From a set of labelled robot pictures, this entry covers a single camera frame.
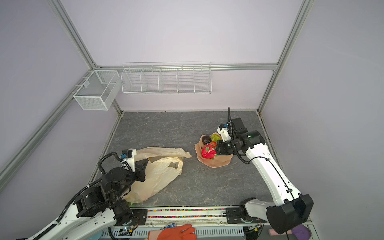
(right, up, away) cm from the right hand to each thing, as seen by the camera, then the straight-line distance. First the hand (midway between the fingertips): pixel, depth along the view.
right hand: (217, 151), depth 74 cm
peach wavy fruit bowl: (+3, -10, +17) cm, 20 cm away
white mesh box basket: (-77, +36, +27) cm, 89 cm away
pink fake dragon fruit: (-3, -3, +13) cm, 13 cm away
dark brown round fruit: (-5, +4, +19) cm, 20 cm away
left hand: (-33, -4, -5) cm, 34 cm away
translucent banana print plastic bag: (-25, -6, -5) cm, 26 cm away
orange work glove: (-16, -37, -5) cm, 41 cm away
